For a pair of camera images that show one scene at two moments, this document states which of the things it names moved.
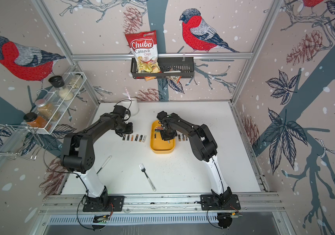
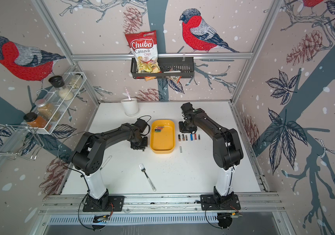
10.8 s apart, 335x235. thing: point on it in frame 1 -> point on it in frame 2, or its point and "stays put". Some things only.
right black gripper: [173, 135] -> [182, 130]
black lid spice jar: [58, 82] stays put
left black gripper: [129, 131] -> [143, 147]
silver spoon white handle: [107, 161] stays put
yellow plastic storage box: [158, 145] stays put
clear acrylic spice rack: [46, 113] stays put
